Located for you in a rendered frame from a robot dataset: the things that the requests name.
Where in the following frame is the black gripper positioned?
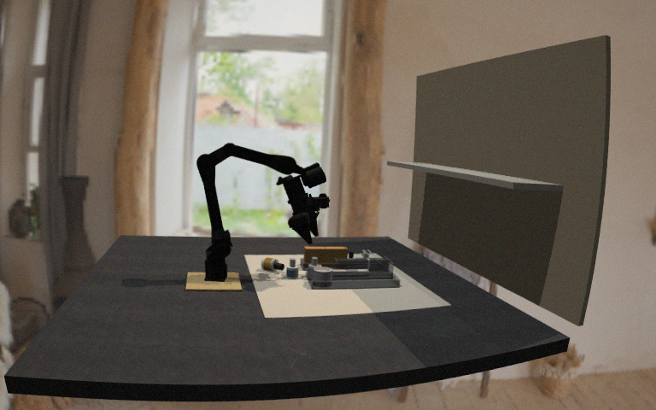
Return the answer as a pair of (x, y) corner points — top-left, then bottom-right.
(287, 191), (320, 244)

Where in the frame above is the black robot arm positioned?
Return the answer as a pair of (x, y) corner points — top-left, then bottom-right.
(196, 143), (330, 282)

